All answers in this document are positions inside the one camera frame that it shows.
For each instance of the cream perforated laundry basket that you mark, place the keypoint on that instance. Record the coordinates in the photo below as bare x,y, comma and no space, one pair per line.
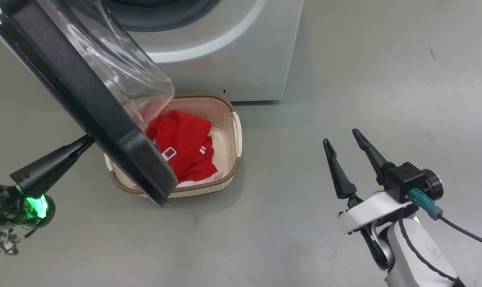
225,119

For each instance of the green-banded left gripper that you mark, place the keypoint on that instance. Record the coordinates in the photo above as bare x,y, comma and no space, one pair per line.
5,203

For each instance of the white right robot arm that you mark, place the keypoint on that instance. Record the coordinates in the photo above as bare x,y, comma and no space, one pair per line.
416,255

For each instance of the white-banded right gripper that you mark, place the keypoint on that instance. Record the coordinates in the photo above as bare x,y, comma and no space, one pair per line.
368,211

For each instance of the dark grey drum opening seal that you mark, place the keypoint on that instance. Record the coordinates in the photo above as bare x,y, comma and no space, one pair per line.
165,18

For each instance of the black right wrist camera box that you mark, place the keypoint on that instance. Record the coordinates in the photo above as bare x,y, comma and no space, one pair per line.
402,179

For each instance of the red and white garment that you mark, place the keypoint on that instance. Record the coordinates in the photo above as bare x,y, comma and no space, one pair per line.
185,135

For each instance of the black glass washing machine door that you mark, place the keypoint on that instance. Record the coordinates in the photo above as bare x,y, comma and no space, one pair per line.
85,103

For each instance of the white front-load washing machine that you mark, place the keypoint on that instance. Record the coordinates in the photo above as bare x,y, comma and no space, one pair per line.
245,59

